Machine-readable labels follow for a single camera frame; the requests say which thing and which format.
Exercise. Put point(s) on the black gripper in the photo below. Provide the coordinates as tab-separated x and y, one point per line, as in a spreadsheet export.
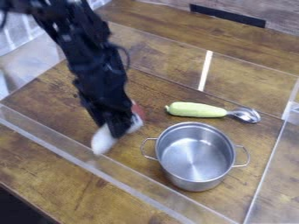
107	103

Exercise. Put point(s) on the white plush mushroom red cap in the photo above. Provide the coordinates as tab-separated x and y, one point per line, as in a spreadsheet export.
103	141

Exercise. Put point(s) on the silver metal pot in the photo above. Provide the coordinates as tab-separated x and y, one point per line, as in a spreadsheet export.
196	155

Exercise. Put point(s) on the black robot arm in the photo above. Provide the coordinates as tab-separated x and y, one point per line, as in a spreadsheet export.
82	34

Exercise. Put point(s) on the clear acrylic barrier panel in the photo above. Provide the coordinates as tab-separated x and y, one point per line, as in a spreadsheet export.
135	183

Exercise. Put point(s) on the black strip on table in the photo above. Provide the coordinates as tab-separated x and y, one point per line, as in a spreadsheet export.
228	16

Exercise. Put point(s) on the green handled silver spoon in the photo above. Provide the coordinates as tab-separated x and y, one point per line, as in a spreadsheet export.
200	110

